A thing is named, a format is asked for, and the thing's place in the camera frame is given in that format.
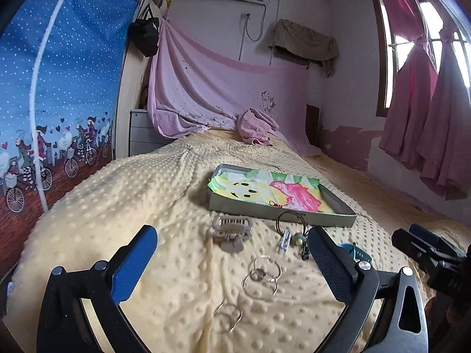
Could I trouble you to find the dark wall cable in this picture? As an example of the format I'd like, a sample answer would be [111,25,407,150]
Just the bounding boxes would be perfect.
[238,2,268,61]

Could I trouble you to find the teal wrist watch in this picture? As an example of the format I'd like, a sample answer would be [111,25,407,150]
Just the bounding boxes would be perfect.
[338,242,373,265]

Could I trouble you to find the black bag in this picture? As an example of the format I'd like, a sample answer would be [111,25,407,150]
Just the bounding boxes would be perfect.
[130,17,161,58]

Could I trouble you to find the white hoop pole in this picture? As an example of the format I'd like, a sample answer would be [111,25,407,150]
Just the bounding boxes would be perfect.
[31,0,82,213]

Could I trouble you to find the olive cloth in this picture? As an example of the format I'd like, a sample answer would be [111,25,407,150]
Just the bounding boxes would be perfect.
[268,19,339,78]

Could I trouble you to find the small silver double ring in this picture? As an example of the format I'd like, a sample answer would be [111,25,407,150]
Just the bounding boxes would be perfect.
[214,303,243,334]

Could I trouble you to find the black cord bracelet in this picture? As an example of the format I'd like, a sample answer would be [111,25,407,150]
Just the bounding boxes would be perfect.
[276,211,308,234]

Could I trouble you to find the pink hanging sheet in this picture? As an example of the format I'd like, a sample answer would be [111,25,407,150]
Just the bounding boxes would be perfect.
[146,18,321,157]

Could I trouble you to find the grey drawer cabinet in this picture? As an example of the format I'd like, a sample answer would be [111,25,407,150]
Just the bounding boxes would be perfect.
[129,108,174,157]

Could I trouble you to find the blue printed curtain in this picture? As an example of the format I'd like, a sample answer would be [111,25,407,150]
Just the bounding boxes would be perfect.
[0,0,140,278]

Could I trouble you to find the pink window curtains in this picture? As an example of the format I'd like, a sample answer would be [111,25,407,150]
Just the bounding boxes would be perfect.
[364,0,471,119]

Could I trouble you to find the grey metal tray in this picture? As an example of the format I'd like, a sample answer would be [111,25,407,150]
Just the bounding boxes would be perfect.
[208,164,357,229]

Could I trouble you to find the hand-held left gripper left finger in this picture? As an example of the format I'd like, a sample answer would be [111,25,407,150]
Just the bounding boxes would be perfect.
[37,224,159,353]

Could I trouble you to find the yellow dotted blanket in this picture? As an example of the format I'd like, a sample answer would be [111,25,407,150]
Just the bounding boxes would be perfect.
[7,129,471,353]

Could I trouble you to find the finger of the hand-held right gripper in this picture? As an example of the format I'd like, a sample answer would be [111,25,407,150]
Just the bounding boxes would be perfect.
[391,229,444,271]
[409,223,459,256]

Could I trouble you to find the wooden wardrobe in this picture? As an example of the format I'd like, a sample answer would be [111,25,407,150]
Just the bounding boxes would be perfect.
[112,0,163,163]

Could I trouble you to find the pink towel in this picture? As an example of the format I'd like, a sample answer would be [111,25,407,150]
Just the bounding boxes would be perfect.
[237,108,281,146]

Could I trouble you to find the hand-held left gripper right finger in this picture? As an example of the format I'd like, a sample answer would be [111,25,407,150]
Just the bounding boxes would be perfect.
[306,225,429,353]

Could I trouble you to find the beige hair claw clip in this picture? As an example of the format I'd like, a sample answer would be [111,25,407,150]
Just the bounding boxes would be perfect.
[210,215,254,254]

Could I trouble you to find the colourful printed cloth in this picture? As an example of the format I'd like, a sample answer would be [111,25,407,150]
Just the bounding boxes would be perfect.
[209,169,344,214]

